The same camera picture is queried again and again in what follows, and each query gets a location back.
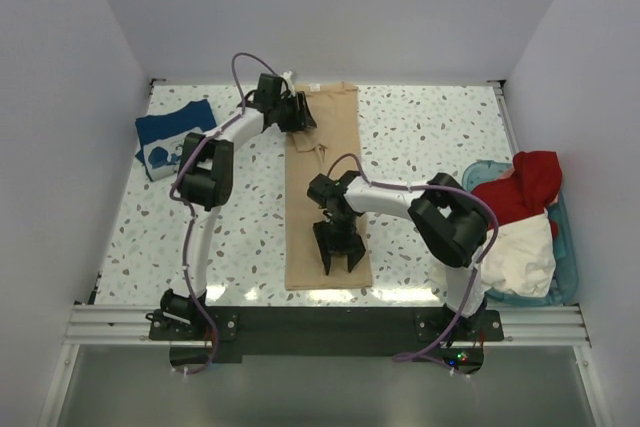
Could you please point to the white t-shirt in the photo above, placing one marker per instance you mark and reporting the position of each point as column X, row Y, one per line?
column 521, row 261

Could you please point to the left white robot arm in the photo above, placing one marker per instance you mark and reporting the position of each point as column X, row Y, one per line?
column 204, row 184

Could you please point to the beige t-shirt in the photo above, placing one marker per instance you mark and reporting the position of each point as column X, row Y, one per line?
column 334, row 107

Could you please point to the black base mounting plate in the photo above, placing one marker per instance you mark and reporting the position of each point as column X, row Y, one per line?
column 239, row 332

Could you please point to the clear blue plastic bin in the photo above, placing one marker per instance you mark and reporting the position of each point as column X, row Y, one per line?
column 565, row 278

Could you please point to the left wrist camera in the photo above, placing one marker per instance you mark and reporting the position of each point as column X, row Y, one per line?
column 289, row 78

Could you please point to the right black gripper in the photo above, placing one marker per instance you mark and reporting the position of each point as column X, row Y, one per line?
column 353, row 248

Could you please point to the red t-shirt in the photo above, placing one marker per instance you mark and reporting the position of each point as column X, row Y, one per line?
column 532, row 186

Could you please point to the folded blue t-shirt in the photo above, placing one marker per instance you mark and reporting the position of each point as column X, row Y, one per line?
column 161, row 137

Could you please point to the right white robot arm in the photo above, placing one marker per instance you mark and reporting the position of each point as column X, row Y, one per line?
column 458, row 228

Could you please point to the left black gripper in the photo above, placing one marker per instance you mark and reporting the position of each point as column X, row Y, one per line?
column 301, row 117

